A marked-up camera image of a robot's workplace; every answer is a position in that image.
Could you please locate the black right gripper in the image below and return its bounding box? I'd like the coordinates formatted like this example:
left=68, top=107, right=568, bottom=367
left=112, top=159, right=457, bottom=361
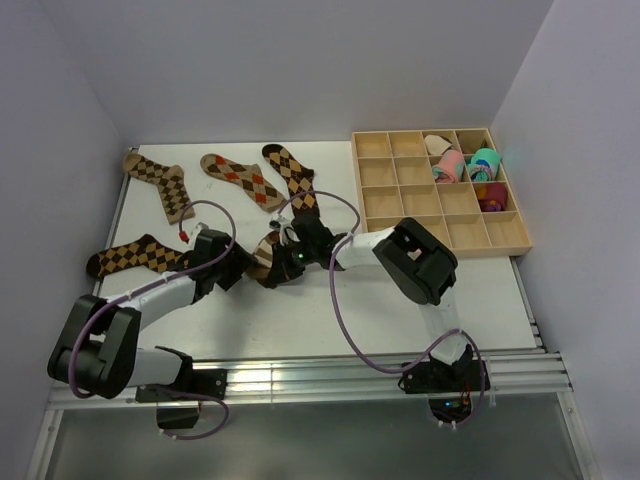
left=268, top=239, right=317, bottom=287

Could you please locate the brown tan striped sock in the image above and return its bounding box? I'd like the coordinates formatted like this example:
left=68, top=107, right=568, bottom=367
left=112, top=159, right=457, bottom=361
left=246, top=232, right=279, bottom=288

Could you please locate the tan orange argyle sock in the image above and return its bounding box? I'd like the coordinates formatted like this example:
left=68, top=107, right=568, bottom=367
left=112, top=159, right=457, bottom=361
left=200, top=154, right=285, bottom=213

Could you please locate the dark brown tan argyle sock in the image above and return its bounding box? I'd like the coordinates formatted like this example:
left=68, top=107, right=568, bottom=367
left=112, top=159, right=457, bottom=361
left=262, top=144, right=320, bottom=217

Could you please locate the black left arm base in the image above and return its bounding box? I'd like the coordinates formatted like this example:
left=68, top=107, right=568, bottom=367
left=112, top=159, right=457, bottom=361
left=135, top=368, right=229, bottom=439

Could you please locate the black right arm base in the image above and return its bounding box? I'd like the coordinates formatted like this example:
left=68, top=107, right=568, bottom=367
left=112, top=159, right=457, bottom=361
left=398, top=345, right=491, bottom=424

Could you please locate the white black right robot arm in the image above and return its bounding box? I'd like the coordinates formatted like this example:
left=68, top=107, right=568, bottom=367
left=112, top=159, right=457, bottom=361
left=263, top=215, right=474, bottom=390

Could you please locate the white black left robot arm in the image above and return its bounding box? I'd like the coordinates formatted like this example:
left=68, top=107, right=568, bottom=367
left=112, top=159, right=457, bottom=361
left=47, top=229, right=254, bottom=399

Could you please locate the brown yellow argyle sock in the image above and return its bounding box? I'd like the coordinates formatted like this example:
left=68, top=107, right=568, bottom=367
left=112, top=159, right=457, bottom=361
left=86, top=234, right=189, bottom=279

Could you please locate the wooden compartment organizer box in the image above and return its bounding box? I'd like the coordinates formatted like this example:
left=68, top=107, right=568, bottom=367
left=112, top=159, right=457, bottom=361
left=351, top=128, right=533, bottom=258

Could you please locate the pink rolled sock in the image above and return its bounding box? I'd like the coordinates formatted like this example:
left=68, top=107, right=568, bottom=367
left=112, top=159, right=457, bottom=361
left=432, top=149, right=465, bottom=184

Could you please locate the cream rolled sock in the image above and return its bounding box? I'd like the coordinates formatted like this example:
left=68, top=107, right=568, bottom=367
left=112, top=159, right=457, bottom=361
left=424, top=134, right=452, bottom=156

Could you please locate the maroon rolled sock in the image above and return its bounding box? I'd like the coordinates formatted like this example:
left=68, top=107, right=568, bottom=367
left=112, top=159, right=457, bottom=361
left=476, top=182, right=508, bottom=212

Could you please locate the teal rolled sock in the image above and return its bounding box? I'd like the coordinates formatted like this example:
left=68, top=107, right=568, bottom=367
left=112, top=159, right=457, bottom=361
left=468, top=148, right=502, bottom=182

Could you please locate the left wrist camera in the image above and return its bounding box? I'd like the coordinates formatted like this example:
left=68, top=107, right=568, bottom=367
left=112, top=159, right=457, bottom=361
left=179, top=222, right=208, bottom=245

